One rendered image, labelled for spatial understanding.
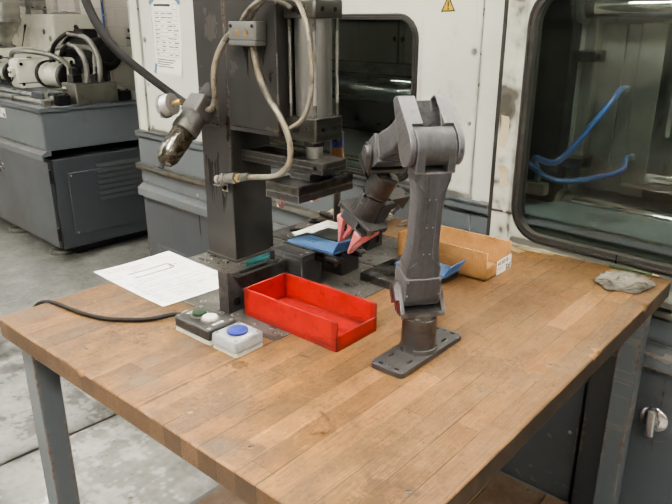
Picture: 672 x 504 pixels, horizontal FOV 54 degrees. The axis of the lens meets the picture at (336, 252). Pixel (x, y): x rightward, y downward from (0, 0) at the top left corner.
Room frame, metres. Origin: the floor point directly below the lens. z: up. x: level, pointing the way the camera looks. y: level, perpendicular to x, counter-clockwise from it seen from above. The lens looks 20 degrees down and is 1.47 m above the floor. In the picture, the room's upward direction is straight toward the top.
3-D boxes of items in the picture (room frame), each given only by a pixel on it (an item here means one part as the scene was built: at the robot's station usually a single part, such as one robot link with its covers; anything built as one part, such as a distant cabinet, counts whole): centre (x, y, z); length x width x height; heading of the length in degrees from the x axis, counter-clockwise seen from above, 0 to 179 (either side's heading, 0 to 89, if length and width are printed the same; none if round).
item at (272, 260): (1.31, 0.17, 0.95); 0.15 x 0.03 x 0.10; 139
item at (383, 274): (1.42, -0.17, 0.91); 0.17 x 0.16 x 0.02; 139
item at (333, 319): (1.19, 0.05, 0.93); 0.25 x 0.12 x 0.06; 49
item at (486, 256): (1.53, -0.29, 0.93); 0.25 x 0.13 x 0.08; 49
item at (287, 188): (1.48, 0.11, 1.22); 0.26 x 0.18 x 0.30; 49
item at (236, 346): (1.09, 0.18, 0.90); 0.07 x 0.07 x 0.06; 49
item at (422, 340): (1.06, -0.15, 0.94); 0.20 x 0.07 x 0.08; 139
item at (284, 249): (1.45, 0.05, 0.98); 0.20 x 0.10 x 0.01; 139
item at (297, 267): (1.45, 0.05, 0.94); 0.20 x 0.10 x 0.07; 139
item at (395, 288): (1.07, -0.14, 1.00); 0.09 x 0.06 x 0.06; 102
